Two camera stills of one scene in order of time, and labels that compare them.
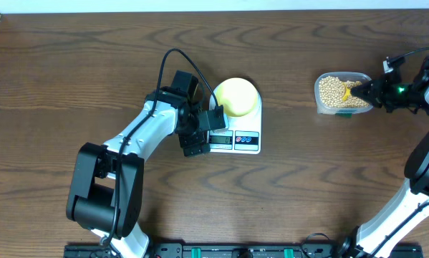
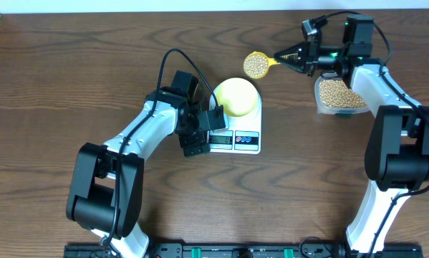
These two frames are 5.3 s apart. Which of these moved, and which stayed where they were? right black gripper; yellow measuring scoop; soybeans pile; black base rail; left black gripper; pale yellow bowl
Moved: right black gripper; yellow measuring scoop
Stayed: pale yellow bowl; soybeans pile; black base rail; left black gripper
